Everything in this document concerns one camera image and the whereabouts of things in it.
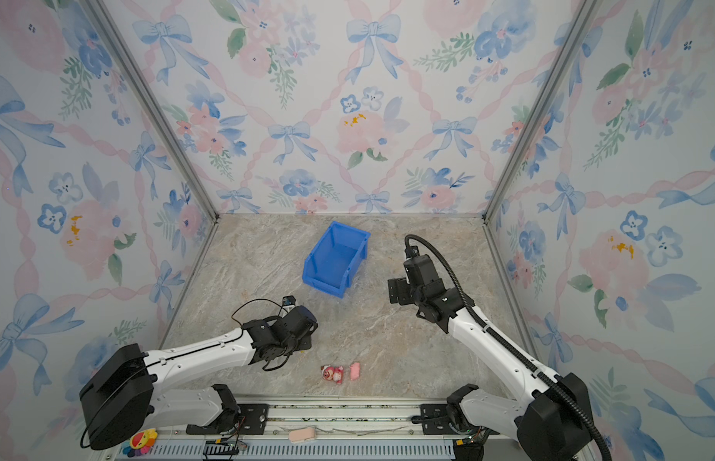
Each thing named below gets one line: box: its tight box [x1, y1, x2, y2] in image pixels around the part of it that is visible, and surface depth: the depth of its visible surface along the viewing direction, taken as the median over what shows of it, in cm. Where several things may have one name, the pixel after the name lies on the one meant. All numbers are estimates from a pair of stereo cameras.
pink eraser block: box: [349, 362, 361, 382], surface depth 81 cm
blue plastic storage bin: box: [301, 220, 371, 299], surface depth 102 cm
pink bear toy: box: [320, 364, 345, 385], surface depth 81 cm
